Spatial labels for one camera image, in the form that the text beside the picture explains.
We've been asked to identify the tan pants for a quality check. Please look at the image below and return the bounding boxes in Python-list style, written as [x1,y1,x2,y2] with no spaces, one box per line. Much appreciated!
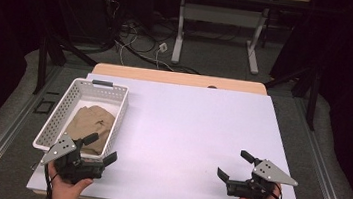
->
[62,101,118,158]

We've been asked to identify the white perforated plastic basket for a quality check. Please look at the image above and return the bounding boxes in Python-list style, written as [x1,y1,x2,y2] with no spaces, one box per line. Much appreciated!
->
[31,73,132,164]

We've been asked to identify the black metal stand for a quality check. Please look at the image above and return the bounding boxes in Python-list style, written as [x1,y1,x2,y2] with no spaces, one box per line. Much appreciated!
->
[259,60,324,131]
[31,28,103,102]

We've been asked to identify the black square floor frame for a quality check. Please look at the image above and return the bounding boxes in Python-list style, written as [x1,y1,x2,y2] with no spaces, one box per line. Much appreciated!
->
[32,97,56,117]

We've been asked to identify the dark equipment cabinet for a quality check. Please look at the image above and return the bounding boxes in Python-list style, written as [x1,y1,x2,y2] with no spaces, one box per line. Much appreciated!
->
[48,0,124,49]

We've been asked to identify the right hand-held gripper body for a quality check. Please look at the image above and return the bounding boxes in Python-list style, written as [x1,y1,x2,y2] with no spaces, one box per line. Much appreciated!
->
[224,154,302,199]

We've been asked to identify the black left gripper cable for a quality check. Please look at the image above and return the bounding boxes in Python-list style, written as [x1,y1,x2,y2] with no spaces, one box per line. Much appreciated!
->
[39,162,58,199]

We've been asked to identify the white power plug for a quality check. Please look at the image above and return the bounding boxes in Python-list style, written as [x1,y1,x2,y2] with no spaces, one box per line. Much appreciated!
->
[157,41,170,54]

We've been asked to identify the metal floor rail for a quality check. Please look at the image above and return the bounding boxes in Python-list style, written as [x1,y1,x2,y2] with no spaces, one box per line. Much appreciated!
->
[282,96,353,199]
[0,58,66,199]

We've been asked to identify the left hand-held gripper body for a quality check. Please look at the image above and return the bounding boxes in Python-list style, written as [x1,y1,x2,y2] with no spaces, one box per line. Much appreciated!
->
[37,130,110,189]

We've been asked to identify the white floor cable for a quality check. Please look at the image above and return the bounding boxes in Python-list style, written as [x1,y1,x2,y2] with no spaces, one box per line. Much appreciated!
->
[112,21,180,73]

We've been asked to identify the black floor cable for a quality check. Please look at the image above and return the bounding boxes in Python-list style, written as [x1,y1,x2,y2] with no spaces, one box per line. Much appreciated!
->
[111,15,207,76]

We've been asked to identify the person's left hand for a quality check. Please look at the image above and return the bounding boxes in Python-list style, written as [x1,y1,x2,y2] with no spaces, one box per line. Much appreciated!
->
[43,160,96,199]

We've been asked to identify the wooden table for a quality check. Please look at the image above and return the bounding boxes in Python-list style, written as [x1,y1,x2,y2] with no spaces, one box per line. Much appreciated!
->
[31,57,309,199]

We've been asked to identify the white desk with metal legs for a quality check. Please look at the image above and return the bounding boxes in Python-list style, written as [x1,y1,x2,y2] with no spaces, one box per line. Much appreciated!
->
[152,0,312,81]

